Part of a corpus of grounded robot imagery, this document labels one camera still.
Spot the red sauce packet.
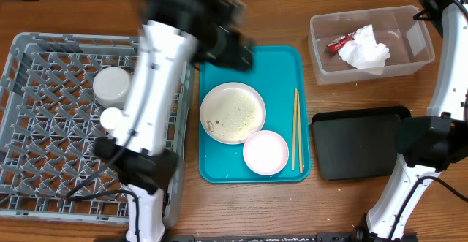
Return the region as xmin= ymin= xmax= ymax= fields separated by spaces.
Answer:
xmin=326 ymin=32 xmax=355 ymax=53

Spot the grey round bowl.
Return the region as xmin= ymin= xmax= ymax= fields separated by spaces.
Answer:
xmin=93 ymin=67 xmax=132 ymax=109

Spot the white paper cup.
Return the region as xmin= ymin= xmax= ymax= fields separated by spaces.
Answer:
xmin=99 ymin=107 xmax=123 ymax=133

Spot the white napkin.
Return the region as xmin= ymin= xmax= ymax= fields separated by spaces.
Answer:
xmin=338 ymin=24 xmax=390 ymax=75

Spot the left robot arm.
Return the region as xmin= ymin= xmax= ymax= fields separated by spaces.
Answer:
xmin=93 ymin=0 xmax=254 ymax=241

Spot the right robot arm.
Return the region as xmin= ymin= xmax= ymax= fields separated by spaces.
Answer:
xmin=349 ymin=0 xmax=467 ymax=241

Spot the clear plastic waste bin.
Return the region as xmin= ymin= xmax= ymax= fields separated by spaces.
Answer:
xmin=309 ymin=5 xmax=435 ymax=85

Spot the teal plastic serving tray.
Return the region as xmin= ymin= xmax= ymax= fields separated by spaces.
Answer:
xmin=198 ymin=45 xmax=312 ymax=184

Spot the large white dirty plate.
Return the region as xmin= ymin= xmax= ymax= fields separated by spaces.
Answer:
xmin=200 ymin=82 xmax=266 ymax=145

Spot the right wooden chopstick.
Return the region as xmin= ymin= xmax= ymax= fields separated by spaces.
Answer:
xmin=296 ymin=89 xmax=303 ymax=173

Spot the small white round plate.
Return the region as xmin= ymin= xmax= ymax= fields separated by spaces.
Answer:
xmin=243 ymin=130 xmax=290 ymax=176

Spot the black plastic tray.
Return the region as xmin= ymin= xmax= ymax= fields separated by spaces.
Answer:
xmin=311 ymin=106 xmax=411 ymax=181

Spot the grey plastic dish rack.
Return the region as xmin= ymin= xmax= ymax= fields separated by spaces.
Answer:
xmin=0 ymin=31 xmax=195 ymax=229

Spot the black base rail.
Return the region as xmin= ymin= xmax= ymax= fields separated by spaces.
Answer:
xmin=167 ymin=231 xmax=418 ymax=242

